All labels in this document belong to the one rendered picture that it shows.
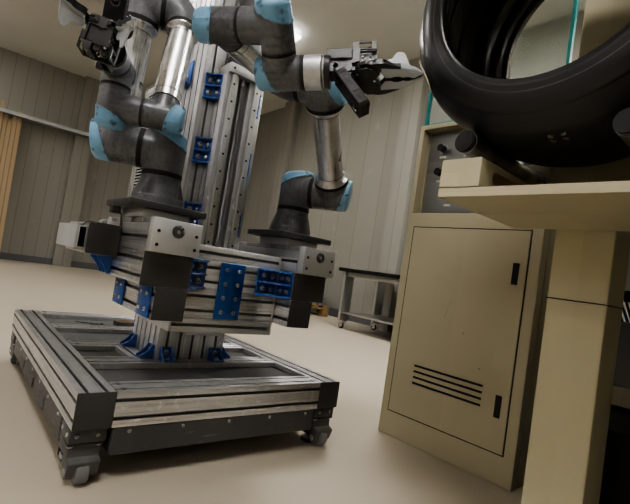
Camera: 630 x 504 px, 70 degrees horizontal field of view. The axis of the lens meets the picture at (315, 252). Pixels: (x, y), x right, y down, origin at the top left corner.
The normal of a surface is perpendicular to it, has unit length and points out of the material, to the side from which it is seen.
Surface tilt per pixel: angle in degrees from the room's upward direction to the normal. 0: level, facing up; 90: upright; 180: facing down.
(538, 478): 90
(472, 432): 90
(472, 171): 90
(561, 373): 90
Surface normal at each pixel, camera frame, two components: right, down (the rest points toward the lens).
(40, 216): 0.63, 0.06
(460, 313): -0.73, -0.14
